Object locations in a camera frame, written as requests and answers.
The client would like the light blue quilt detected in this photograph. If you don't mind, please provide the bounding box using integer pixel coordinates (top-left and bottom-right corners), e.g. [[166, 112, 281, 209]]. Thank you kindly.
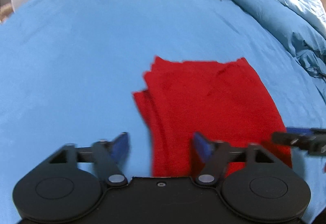
[[278, 0, 325, 38]]

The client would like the dark blue rolled duvet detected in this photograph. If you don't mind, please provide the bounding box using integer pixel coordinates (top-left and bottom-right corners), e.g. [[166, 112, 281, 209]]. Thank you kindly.
[[233, 0, 325, 78]]

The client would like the blue bed sheet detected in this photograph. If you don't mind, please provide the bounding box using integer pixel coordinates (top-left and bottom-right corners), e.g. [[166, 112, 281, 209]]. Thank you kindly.
[[1, 0, 325, 223]]

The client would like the beige bag on floor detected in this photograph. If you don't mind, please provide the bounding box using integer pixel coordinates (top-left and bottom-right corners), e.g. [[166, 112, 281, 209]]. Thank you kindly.
[[0, 3, 14, 23]]

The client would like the red knit garment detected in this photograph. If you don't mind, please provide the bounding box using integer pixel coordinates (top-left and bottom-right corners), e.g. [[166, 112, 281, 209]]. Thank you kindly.
[[133, 57, 292, 177]]

